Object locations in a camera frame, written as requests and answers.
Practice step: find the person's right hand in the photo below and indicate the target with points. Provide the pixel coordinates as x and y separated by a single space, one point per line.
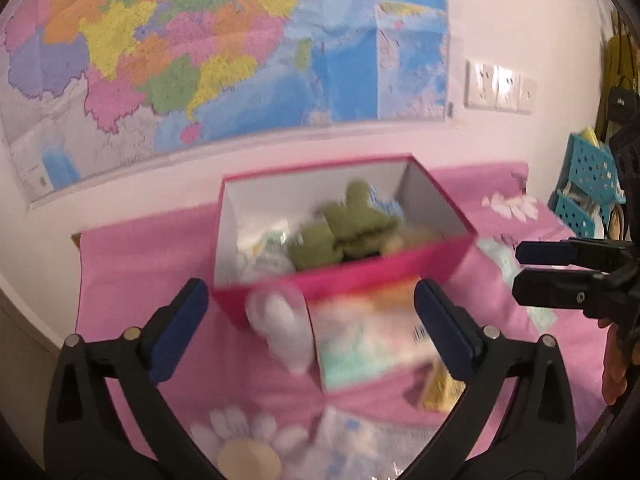
617 375

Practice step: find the white wall socket panel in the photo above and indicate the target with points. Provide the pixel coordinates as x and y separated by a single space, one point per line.
481 82
527 95
508 90

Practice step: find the colourful wall map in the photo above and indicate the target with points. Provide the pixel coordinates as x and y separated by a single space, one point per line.
200 60

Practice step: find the white crumpled packet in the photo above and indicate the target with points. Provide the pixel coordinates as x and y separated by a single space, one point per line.
262 255

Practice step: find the pink cardboard box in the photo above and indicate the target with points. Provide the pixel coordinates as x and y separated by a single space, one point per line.
350 275

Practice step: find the yellow hanging garment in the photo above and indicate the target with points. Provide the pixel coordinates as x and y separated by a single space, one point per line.
617 60

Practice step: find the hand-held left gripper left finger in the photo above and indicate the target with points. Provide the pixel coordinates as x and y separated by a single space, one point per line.
180 325

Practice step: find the yellow orange packet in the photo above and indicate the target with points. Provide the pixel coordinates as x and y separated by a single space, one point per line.
442 387

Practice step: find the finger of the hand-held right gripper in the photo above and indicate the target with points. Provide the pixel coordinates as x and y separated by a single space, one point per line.
560 251
555 287

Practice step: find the pastel tissue packet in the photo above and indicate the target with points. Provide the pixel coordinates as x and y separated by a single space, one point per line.
370 335

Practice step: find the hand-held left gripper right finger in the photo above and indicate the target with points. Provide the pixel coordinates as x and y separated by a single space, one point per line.
445 332

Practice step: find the white translucent object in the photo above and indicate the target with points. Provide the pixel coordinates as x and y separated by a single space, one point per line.
280 325

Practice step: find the pink floral bedsheet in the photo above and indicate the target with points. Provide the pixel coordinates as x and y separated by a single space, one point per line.
140 260

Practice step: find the green plush toy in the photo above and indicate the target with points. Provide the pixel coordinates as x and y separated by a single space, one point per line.
350 230

